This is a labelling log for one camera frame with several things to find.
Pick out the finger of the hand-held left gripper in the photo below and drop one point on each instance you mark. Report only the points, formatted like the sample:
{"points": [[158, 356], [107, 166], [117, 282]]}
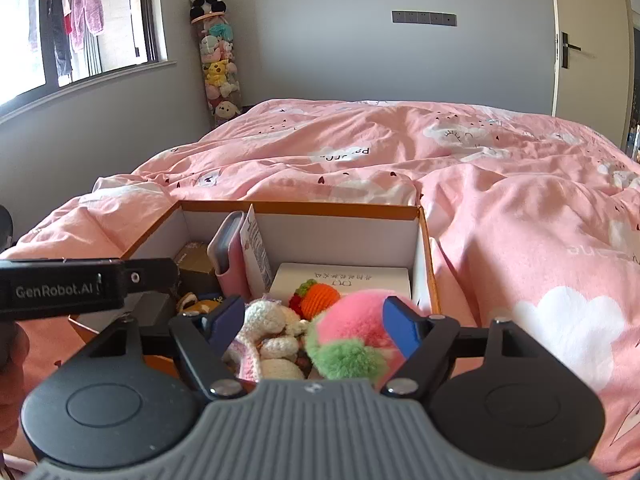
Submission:
{"points": [[150, 275]]}

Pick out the grey flat device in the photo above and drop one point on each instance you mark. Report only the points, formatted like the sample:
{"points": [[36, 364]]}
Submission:
{"points": [[227, 240]]}

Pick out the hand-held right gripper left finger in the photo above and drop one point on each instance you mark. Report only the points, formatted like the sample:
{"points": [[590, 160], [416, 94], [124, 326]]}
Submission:
{"points": [[227, 322]]}

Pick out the dark grey box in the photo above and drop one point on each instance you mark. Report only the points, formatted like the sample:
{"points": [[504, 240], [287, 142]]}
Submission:
{"points": [[150, 310]]}

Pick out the window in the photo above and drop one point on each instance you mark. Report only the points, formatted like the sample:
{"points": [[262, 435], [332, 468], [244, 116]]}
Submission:
{"points": [[30, 35]]}

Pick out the plush bear with blue hat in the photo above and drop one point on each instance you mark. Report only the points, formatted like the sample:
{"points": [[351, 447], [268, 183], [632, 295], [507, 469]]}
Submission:
{"points": [[202, 306]]}

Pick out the white door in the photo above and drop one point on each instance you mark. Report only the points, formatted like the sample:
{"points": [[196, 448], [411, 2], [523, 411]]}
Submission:
{"points": [[600, 10]]}

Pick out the grey hanging garment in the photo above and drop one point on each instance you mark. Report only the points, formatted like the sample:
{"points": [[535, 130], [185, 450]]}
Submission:
{"points": [[60, 35]]}

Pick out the white box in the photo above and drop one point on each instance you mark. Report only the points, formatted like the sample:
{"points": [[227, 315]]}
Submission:
{"points": [[370, 280]]}

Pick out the pink hanging garment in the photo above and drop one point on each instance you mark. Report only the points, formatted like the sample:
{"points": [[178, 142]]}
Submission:
{"points": [[87, 5]]}

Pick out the tan cardboard box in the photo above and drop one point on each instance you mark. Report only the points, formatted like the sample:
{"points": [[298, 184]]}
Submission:
{"points": [[195, 260]]}

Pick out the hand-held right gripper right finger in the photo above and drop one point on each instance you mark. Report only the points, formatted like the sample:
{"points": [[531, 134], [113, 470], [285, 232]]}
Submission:
{"points": [[400, 325]]}

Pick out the person's left hand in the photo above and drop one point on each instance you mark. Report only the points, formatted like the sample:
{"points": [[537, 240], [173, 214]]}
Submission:
{"points": [[10, 390]]}

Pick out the grey wall switch panel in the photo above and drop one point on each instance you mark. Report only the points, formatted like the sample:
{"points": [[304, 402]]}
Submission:
{"points": [[425, 17]]}

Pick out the pink pouch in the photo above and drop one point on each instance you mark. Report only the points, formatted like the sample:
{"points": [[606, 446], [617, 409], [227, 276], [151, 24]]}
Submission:
{"points": [[232, 280]]}

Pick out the column of plush toys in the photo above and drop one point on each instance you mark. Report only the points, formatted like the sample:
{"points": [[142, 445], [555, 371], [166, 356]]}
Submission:
{"points": [[217, 75]]}

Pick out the orange crochet carrot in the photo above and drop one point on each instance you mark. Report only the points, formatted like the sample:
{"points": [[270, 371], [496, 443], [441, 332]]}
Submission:
{"points": [[322, 302]]}

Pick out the pink and green pompom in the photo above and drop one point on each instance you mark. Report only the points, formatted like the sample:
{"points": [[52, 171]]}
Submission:
{"points": [[350, 325]]}

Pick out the white crochet bunny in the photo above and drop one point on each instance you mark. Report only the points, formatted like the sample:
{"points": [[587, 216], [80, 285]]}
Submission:
{"points": [[270, 320]]}

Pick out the pink printed blanket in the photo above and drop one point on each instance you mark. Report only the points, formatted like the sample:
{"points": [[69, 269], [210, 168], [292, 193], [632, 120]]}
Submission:
{"points": [[500, 235]]}

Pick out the orange cardboard box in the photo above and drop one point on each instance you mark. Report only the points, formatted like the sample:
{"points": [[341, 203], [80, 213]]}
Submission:
{"points": [[325, 232]]}

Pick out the red crochet strawberry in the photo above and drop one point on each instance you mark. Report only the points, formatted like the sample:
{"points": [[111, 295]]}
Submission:
{"points": [[296, 305]]}

